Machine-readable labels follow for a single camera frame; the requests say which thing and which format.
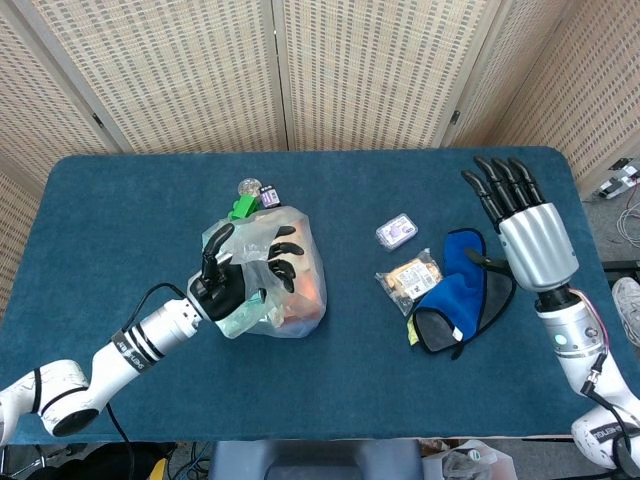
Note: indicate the grey cloth black edging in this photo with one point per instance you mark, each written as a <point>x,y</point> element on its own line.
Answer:
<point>497,295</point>

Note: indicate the orange package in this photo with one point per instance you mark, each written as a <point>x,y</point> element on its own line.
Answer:
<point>306,300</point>

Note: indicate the white power strip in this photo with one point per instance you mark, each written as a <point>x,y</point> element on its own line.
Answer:
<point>620,180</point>

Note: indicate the black metal frame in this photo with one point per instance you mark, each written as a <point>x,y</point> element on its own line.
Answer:
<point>622,267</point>

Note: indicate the crumpled plastic bag with bottle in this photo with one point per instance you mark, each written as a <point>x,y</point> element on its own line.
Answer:
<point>470,462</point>

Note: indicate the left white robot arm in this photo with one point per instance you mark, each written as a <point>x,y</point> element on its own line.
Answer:
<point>100,370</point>

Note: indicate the clear snack packet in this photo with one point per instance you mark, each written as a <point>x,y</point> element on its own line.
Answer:
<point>407,280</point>

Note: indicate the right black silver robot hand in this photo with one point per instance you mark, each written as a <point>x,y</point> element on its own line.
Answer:
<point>537,245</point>

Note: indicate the small purple printed box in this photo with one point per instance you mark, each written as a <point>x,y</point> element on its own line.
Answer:
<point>270,196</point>

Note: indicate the transparent plastic shopping bag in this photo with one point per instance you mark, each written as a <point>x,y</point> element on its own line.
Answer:
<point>300,310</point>

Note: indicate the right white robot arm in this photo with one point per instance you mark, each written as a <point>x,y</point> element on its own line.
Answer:
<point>595,380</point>

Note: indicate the black bag on floor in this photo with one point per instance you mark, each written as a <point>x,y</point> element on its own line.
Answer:
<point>150,462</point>

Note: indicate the clear purple card case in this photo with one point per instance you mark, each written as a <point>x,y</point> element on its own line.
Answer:
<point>397,231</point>

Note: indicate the woven folding screen panel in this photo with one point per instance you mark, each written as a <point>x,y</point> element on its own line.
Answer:
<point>375,75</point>
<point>575,90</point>
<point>30,110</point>
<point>175,75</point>

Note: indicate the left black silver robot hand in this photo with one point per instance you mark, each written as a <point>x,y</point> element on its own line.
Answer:
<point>222,295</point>

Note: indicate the small yellow item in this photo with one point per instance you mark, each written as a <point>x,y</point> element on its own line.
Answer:
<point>412,335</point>

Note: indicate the green toy block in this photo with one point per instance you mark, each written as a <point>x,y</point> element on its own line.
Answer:
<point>243,206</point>

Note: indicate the teal cardboard box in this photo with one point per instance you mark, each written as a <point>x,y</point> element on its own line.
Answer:
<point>240,322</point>

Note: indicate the white sneaker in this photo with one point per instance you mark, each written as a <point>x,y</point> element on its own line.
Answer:
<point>627,310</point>

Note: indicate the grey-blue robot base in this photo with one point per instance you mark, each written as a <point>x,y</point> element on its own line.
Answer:
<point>315,460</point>

